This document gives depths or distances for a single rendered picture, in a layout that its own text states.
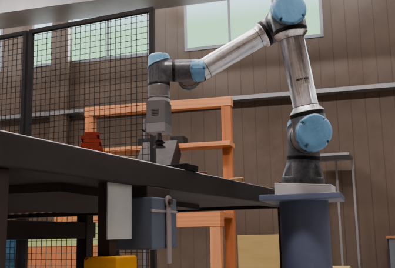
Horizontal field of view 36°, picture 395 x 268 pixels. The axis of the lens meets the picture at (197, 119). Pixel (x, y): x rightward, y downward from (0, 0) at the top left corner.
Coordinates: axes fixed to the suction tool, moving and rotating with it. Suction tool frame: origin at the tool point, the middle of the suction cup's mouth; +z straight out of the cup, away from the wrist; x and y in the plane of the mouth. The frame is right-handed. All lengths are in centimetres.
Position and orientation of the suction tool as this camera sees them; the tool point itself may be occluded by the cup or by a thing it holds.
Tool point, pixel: (159, 147)
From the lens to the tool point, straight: 201.4
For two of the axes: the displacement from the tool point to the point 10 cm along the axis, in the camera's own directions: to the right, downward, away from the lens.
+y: -2.3, -1.8, -9.6
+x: 9.7, -0.6, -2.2
